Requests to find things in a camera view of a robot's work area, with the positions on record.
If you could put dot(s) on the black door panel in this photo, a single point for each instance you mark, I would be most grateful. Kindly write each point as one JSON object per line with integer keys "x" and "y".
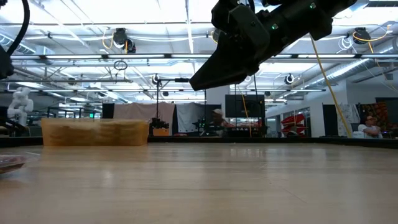
{"x": 329, "y": 119}

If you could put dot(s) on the small black robot arm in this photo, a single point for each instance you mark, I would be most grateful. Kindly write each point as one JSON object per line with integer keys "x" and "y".
{"x": 158, "y": 124}

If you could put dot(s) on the translucent yellow plastic basket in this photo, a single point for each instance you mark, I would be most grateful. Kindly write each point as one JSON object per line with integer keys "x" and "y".
{"x": 93, "y": 132}

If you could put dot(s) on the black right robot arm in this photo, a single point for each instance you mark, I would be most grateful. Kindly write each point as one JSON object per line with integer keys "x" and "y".
{"x": 342, "y": 4}

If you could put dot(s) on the white printed cloth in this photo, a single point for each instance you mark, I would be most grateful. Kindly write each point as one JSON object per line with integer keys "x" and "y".
{"x": 347, "y": 116}

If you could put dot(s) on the black table edge rail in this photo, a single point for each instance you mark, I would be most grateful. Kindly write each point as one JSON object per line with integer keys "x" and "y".
{"x": 342, "y": 141}

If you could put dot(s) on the person with cap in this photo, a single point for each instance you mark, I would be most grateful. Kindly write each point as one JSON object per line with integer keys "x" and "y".
{"x": 219, "y": 123}

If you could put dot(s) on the black camera frame rig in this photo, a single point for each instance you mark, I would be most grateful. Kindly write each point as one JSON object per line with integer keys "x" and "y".
{"x": 182, "y": 80}

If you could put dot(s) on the black machine green lights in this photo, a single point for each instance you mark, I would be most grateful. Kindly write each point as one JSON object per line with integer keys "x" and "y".
{"x": 201, "y": 126}

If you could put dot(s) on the large black screen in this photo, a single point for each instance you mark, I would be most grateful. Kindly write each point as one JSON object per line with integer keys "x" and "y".
{"x": 209, "y": 112}

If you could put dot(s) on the red patterned fabric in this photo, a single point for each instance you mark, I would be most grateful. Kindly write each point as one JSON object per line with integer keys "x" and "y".
{"x": 377, "y": 112}

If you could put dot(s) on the orange box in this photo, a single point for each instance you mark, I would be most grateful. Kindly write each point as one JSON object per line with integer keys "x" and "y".
{"x": 161, "y": 132}

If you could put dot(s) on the black monitor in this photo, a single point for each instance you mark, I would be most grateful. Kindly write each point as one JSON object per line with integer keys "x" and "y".
{"x": 245, "y": 105}

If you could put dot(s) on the white humanoid robot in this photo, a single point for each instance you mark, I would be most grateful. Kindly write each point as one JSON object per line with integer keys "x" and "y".
{"x": 20, "y": 105}

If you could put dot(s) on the red storage bins rack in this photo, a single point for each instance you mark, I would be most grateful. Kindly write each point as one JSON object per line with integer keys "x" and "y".
{"x": 293, "y": 123}

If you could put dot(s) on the black cart with goods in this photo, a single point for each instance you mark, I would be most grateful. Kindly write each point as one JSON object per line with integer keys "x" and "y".
{"x": 245, "y": 130}

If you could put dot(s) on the beige hanging cloth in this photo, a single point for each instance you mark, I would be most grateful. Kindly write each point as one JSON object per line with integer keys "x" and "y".
{"x": 136, "y": 112}

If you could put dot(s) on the small black panel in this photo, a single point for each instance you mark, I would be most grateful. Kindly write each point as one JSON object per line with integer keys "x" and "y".
{"x": 108, "y": 111}

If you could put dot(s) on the white building pillar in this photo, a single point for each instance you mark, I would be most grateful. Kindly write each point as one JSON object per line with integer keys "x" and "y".
{"x": 217, "y": 96}

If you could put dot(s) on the seated person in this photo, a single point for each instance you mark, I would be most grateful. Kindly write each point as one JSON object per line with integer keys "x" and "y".
{"x": 370, "y": 129}

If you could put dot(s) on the white hanging cloth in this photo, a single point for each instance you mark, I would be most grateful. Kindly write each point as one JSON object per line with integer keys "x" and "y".
{"x": 189, "y": 115}

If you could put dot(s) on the red popcorn bag in plastic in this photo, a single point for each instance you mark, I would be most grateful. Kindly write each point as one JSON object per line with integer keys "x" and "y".
{"x": 11, "y": 163}

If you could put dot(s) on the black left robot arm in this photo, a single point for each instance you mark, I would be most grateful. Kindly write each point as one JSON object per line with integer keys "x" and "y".
{"x": 4, "y": 65}

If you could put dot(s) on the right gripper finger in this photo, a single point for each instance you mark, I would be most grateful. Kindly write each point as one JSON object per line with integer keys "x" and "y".
{"x": 224, "y": 81}
{"x": 224, "y": 67}

